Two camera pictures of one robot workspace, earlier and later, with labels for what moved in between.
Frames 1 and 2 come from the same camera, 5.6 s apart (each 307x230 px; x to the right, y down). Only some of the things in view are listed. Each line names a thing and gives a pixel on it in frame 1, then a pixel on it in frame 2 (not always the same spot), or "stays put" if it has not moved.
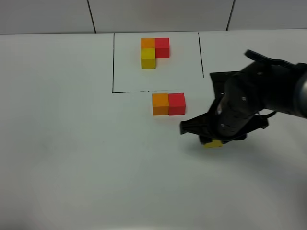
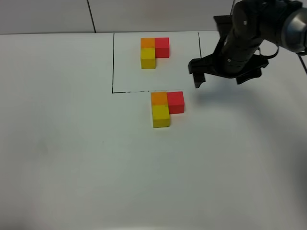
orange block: x=160 y=104 stays put
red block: x=176 y=104 stays put
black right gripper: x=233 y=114 → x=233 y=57
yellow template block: x=148 y=58 stays put
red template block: x=162 y=48 stays put
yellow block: x=215 y=143 → x=160 y=115
